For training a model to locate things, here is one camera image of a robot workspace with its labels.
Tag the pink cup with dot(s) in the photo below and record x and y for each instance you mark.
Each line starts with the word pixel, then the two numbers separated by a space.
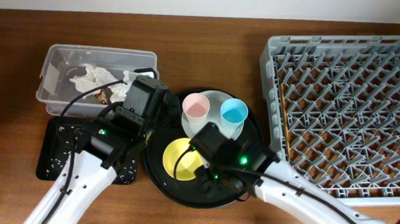
pixel 196 106

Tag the wooden chopstick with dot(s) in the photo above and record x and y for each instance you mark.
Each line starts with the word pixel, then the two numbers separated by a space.
pixel 282 88

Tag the yellow bowl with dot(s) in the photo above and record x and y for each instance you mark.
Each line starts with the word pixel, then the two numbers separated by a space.
pixel 187 164

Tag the black round tray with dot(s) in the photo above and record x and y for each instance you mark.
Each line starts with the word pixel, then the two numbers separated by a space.
pixel 186 192

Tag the brown snack wrapper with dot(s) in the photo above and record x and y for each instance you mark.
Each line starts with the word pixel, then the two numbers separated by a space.
pixel 102 97

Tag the grey plate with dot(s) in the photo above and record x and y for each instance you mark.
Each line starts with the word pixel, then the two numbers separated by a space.
pixel 216 99

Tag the grey dishwasher rack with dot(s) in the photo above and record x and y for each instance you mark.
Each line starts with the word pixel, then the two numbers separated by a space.
pixel 343 109

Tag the black rectangular tray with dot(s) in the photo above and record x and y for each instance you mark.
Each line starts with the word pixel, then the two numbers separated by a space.
pixel 68 126

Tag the white tissue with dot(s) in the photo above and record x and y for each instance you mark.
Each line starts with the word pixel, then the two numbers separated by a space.
pixel 97 76

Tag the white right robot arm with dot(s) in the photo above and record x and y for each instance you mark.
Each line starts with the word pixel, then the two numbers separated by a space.
pixel 252 167

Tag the food scraps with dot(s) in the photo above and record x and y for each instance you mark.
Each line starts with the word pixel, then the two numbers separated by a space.
pixel 53 157

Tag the clear plastic waste bin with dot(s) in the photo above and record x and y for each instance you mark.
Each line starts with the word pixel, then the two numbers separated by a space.
pixel 64 62

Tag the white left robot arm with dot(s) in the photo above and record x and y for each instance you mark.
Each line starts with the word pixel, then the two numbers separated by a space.
pixel 103 148

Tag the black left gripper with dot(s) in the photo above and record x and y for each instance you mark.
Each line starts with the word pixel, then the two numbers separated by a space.
pixel 175 110

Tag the blue cup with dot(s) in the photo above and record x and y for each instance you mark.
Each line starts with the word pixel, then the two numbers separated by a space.
pixel 233 113

